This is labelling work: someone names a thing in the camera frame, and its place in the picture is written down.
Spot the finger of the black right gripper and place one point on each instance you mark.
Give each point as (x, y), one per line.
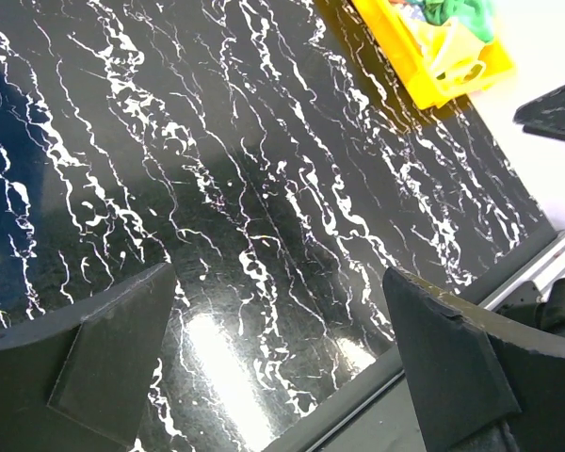
(544, 116)

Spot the yellow cloth in bin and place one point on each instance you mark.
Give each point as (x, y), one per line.
(450, 52)

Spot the yellow plastic bin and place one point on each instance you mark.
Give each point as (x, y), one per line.
(392, 36)

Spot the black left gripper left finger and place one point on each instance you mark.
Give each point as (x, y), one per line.
(77, 379)

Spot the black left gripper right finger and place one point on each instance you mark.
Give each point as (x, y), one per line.
(479, 381)

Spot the aluminium frame rail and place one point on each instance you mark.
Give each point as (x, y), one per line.
(543, 269)

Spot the green microfiber towel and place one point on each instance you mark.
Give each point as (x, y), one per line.
(476, 15)

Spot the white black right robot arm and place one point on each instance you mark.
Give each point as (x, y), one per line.
(538, 298)

